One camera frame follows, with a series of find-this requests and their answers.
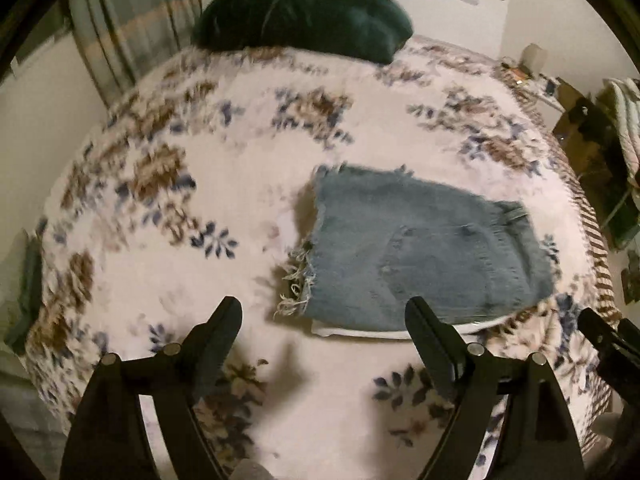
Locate blue denim pants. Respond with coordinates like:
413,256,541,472
274,162,556,333

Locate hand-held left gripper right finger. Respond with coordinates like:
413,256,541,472
404,296,586,480

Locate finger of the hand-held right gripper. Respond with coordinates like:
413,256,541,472
577,306,640,386

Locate striped curtain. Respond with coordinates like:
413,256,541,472
67,0,202,106

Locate dark green pillow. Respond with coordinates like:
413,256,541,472
191,0,415,66

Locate floral printed blanket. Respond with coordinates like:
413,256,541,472
22,35,618,480

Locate white cloth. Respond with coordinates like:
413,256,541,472
311,316,506,339

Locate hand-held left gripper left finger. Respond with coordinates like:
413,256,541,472
59,296,244,480

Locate cluttered bedside table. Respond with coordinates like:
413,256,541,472
499,57,568,113

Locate dark green cloth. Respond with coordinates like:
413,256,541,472
4,236,45,357

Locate striped white towel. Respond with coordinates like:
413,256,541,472
602,77,640,183

